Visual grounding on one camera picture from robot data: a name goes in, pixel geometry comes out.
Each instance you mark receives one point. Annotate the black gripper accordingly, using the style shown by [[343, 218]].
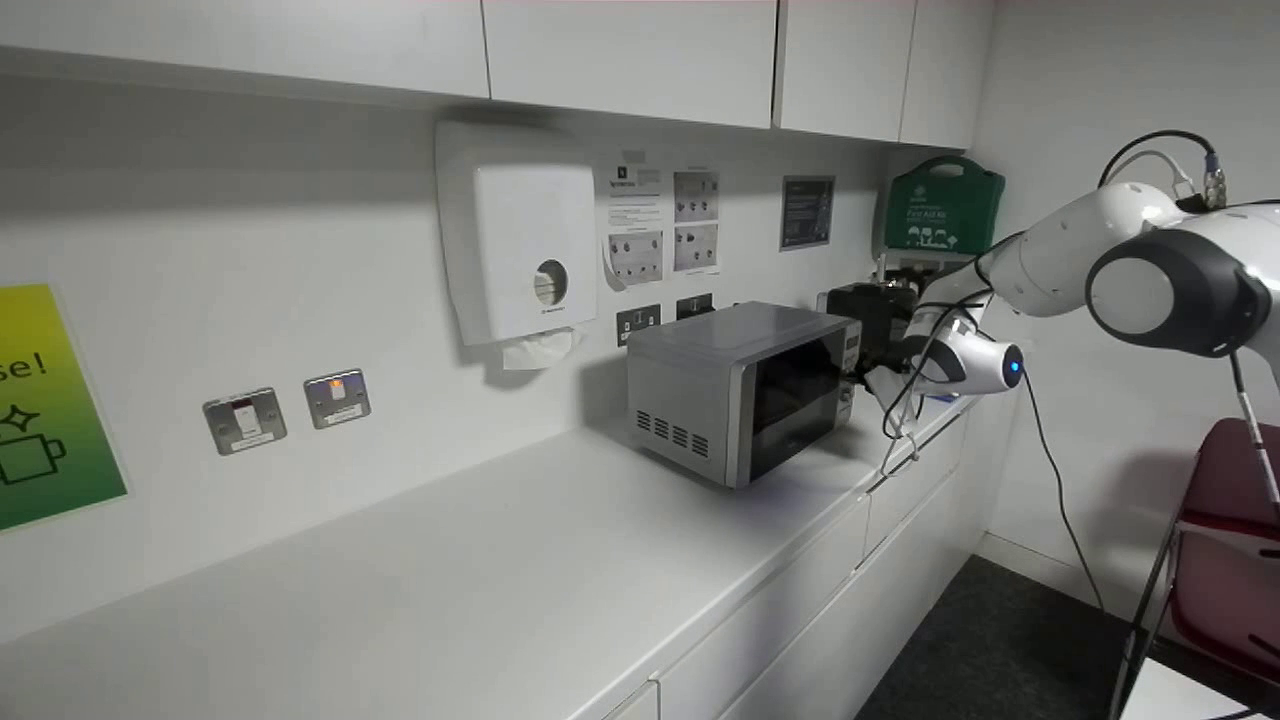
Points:
[[902, 358]]

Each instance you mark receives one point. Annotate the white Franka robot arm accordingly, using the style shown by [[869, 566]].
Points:
[[1064, 244]]

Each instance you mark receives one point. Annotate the silver microwave oven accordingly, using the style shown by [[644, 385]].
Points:
[[692, 385]]

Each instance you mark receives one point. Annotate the black coffee machine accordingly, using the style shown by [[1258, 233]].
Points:
[[863, 313]]

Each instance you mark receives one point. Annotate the green first aid kit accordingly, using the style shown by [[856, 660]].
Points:
[[943, 205]]

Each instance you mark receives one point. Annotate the dark framed notice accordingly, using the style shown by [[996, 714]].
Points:
[[805, 212]]

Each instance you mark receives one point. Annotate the white base cabinet unit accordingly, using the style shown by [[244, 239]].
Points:
[[813, 627]]

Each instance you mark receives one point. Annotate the white instruction poster with header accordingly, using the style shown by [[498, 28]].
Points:
[[635, 225]]

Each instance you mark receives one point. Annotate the white paper towel dispenser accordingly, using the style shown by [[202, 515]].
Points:
[[526, 244]]

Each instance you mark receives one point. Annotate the maroon chair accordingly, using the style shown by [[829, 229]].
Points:
[[1235, 561]]

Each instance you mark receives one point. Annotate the white robot mounting platform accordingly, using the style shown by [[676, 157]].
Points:
[[1187, 693]]

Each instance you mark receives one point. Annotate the green yellow poster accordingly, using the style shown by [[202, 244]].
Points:
[[53, 413]]

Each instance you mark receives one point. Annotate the black double wall socket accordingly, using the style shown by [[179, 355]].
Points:
[[636, 326], [692, 306]]

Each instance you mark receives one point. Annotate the white wall cabinet door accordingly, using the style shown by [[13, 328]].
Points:
[[843, 67], [946, 75], [265, 43], [624, 55]]

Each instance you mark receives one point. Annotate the steel wall socket with sticker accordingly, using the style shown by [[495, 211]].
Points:
[[337, 399]]

